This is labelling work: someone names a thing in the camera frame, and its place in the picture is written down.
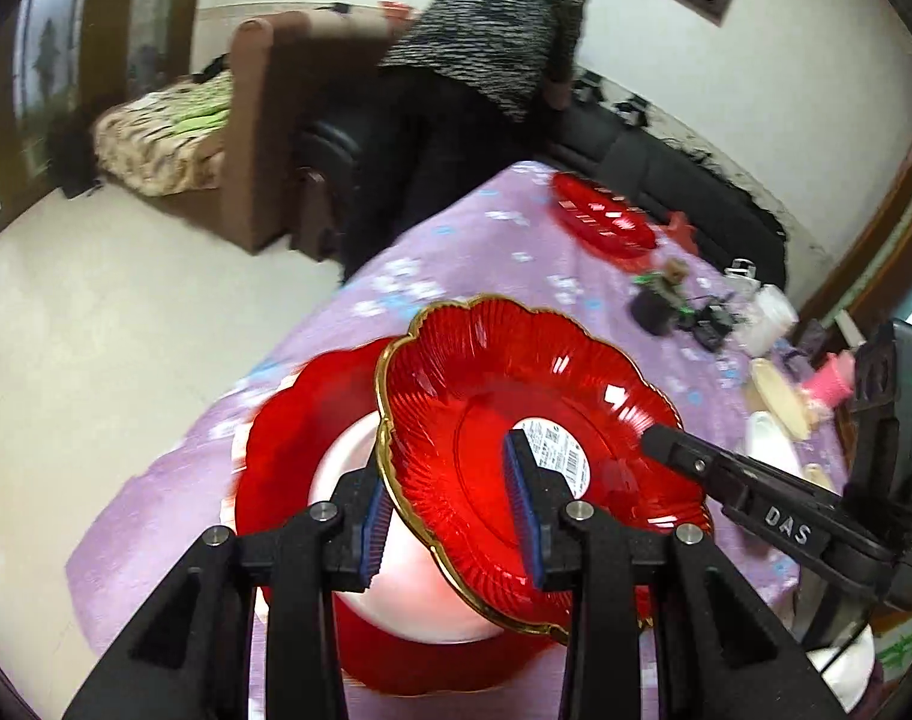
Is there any white plastic jar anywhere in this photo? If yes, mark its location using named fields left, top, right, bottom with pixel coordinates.
left=742, top=283, right=799, bottom=358

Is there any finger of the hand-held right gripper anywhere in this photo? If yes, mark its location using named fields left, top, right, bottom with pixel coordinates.
left=640, top=424, right=901, bottom=587

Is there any wooden glass-panel door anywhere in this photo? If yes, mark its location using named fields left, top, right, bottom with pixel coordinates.
left=0, top=0, right=108, bottom=230

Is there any red ribbed bowl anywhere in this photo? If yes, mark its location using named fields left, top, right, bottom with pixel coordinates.
left=550, top=171, right=658, bottom=260

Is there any pink cup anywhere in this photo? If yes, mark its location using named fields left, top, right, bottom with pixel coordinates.
left=799, top=352, right=856, bottom=407

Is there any purple floral tablecloth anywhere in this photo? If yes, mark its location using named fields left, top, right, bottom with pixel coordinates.
left=66, top=161, right=854, bottom=720

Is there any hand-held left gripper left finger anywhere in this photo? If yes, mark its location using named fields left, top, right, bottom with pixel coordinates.
left=62, top=469, right=394, bottom=720

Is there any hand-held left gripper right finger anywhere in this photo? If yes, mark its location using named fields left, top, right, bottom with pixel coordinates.
left=503, top=429, right=851, bottom=720

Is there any white bowl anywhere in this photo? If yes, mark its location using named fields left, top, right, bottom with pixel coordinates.
left=801, top=619, right=877, bottom=719
left=745, top=411, right=803, bottom=478
left=306, top=416, right=502, bottom=642

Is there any black leather sofa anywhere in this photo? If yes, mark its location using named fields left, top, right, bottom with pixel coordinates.
left=542, top=101, right=791, bottom=293

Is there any black leather armchair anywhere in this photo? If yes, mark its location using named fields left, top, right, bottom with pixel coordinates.
left=291, top=116, right=367, bottom=263

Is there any cream plastic bowl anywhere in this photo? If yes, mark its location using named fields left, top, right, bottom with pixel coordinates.
left=748, top=358, right=814, bottom=440

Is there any brown sofa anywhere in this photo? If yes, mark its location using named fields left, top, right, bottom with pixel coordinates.
left=156, top=7, right=419, bottom=254

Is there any red scalloped plate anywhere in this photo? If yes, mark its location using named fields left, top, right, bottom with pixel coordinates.
left=235, top=337, right=652, bottom=695

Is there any printed blanket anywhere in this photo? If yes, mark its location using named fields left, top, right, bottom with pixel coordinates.
left=96, top=75, right=236, bottom=196

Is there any red gold-rimmed plate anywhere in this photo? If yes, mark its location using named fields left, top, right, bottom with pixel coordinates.
left=375, top=296, right=716, bottom=642

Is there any small black device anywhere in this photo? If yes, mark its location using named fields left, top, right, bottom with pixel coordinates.
left=688, top=298, right=736, bottom=352

